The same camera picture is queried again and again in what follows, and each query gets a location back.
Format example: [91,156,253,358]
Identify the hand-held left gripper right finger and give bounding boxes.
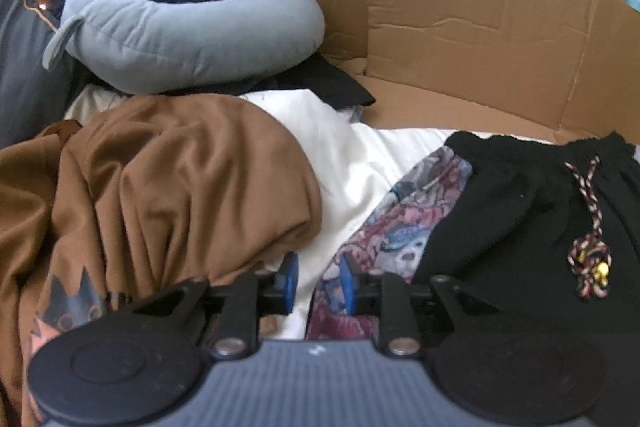
[340,252,501,356]

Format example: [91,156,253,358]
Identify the cream printed bedsheet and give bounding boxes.
[65,84,556,341]

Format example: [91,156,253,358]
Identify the black garment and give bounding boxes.
[131,0,377,112]

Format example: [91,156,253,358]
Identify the black pants with patterned lining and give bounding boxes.
[305,131,640,343]

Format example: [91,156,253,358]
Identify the dark grey cushion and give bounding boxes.
[0,0,87,150]

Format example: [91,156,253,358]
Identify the brown printed garment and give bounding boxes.
[0,94,324,427]

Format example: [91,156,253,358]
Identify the brown cardboard sheet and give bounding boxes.
[172,0,640,146]

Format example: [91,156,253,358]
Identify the grey neck pillow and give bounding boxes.
[42,0,327,96]

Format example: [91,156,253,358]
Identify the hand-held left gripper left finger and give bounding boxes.
[122,252,301,358]

